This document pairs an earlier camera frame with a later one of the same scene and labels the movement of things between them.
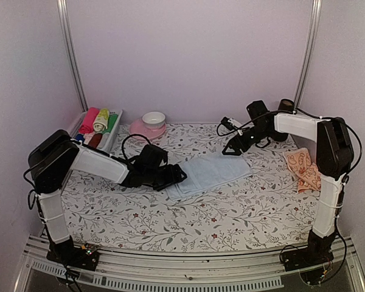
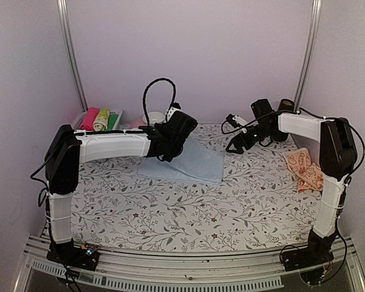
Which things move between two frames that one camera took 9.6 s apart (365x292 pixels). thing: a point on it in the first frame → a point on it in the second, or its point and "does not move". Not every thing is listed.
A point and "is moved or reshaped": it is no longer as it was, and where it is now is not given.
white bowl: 154,120 does not move
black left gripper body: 159,179 → 178,151
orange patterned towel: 306,173 does not move
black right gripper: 232,145 does not move
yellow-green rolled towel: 101,120 does not move
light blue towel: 205,173 is moved or reshaped
